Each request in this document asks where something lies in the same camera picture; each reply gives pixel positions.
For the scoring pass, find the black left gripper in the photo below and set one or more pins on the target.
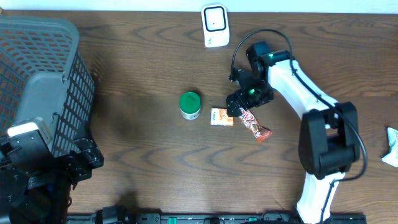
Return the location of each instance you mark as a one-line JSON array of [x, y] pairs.
[[85, 154]]

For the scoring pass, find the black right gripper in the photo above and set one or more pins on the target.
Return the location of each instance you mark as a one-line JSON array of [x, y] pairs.
[[245, 101]]

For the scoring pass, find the small orange box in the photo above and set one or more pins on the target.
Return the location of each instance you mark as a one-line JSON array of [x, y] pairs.
[[219, 117]]

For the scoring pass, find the red Top chocolate bar wrapper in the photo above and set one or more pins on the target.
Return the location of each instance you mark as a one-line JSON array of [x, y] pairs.
[[249, 120]]

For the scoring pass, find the green lid jar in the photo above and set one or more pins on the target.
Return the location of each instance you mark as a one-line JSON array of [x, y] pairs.
[[190, 105]]

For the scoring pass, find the light green snack packet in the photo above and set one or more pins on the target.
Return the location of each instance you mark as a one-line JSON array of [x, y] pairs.
[[391, 157]]

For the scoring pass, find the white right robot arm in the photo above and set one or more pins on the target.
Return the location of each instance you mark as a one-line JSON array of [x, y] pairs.
[[327, 146]]

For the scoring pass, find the white barcode scanner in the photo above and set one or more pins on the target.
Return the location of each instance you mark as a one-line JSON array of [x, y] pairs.
[[215, 26]]

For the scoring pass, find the grey plastic basket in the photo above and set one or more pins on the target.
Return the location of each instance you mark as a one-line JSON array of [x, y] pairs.
[[44, 75]]

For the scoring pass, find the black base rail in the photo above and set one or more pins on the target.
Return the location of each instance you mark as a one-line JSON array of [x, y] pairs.
[[117, 214]]

